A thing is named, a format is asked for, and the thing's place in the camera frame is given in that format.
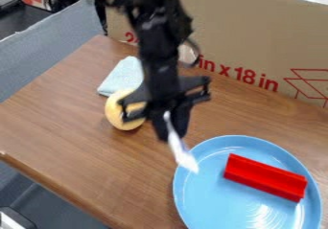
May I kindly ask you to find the red plastic block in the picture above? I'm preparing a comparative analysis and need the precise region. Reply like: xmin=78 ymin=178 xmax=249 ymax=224
xmin=224 ymin=153 xmax=308 ymax=202

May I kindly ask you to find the grey fabric partition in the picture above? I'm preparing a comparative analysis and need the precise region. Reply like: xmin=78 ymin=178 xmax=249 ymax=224
xmin=0 ymin=0 xmax=105 ymax=103

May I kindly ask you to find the white toothpaste tube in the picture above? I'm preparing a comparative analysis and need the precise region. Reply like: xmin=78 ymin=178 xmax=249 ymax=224
xmin=164 ymin=111 xmax=199 ymax=173

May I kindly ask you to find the cardboard box with red print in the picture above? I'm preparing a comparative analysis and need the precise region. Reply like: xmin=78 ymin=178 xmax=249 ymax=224
xmin=104 ymin=0 xmax=328 ymax=109

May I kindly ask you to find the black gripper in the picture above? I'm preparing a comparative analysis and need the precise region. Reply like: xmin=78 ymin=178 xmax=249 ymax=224
xmin=118 ymin=49 xmax=212 ymax=141

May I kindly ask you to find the yellow lemon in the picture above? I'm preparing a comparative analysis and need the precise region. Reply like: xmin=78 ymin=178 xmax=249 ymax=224
xmin=105 ymin=89 xmax=146 ymax=131

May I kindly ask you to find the blue plate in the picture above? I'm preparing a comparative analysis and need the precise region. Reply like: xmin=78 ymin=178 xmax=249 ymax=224
xmin=173 ymin=135 xmax=323 ymax=229

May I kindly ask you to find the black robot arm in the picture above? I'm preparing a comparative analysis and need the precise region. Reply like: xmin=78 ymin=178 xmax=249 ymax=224
xmin=46 ymin=0 xmax=211 ymax=141

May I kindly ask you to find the light blue folded cloth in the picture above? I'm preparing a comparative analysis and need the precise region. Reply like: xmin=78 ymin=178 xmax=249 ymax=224
xmin=98 ymin=56 xmax=144 ymax=97

